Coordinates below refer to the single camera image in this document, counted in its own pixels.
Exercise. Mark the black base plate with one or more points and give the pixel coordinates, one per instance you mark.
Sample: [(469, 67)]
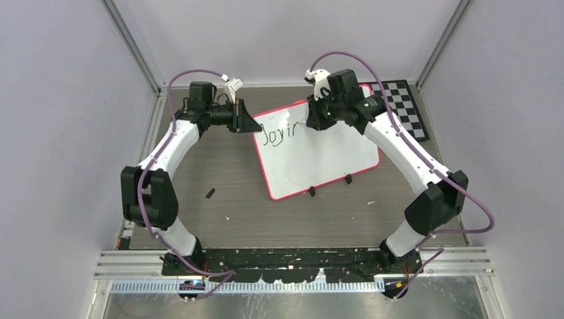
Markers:
[(303, 265)]

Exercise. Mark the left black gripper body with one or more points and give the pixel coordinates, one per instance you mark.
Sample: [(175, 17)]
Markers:
[(238, 113)]

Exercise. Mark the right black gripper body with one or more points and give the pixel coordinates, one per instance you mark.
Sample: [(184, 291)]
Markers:
[(323, 112)]

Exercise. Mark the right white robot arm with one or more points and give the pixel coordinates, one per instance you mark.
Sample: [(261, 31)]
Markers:
[(338, 97)]

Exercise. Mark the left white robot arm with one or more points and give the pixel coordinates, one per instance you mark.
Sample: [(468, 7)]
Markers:
[(148, 196)]

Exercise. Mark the slotted cable duct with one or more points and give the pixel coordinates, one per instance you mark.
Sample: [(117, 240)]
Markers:
[(200, 287)]

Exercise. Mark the black white checkerboard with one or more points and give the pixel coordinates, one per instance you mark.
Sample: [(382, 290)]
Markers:
[(403, 104)]

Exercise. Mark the pink framed whiteboard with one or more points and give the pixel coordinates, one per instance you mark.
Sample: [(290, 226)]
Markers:
[(294, 157)]

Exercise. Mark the black marker cap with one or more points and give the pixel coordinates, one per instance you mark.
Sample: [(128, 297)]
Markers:
[(210, 193)]

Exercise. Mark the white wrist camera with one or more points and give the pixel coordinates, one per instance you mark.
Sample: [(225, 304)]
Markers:
[(231, 86), (319, 79)]

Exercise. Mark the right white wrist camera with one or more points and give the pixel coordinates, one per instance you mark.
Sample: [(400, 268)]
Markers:
[(319, 79)]

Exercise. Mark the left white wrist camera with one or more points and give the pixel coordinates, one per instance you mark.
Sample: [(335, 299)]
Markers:
[(231, 86)]

